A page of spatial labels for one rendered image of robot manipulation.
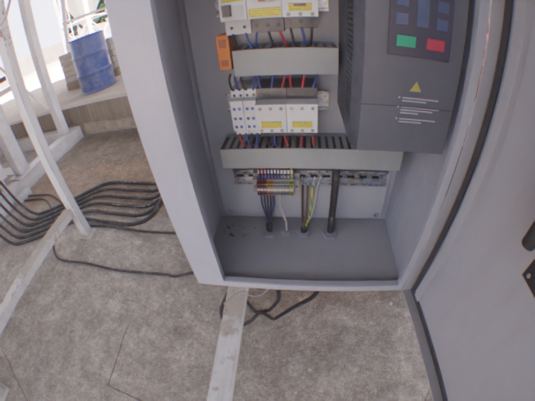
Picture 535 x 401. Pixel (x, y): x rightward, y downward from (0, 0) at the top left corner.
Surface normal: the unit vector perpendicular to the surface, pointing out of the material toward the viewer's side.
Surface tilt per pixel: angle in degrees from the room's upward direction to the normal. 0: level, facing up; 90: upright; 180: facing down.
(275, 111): 90
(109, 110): 90
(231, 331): 0
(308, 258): 0
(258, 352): 0
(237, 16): 90
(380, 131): 90
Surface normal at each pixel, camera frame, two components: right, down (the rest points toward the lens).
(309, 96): -0.11, 0.65
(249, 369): -0.07, -0.76
